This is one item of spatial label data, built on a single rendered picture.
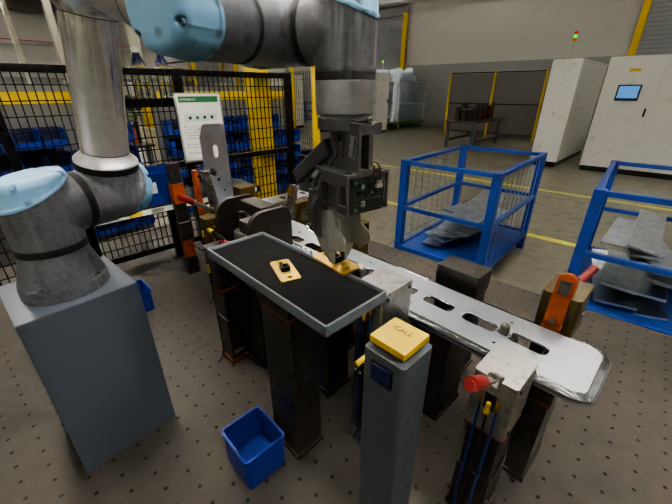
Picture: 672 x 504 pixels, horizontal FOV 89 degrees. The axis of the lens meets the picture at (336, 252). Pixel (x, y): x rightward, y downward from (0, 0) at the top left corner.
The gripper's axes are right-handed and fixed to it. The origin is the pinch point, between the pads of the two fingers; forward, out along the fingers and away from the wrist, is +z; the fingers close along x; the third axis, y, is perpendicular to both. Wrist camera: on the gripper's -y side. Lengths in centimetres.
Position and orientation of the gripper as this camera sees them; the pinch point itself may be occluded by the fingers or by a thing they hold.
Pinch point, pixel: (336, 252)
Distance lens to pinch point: 54.4
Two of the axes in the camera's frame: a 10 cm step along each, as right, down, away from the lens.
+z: 0.0, 9.0, 4.3
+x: 8.1, -2.5, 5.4
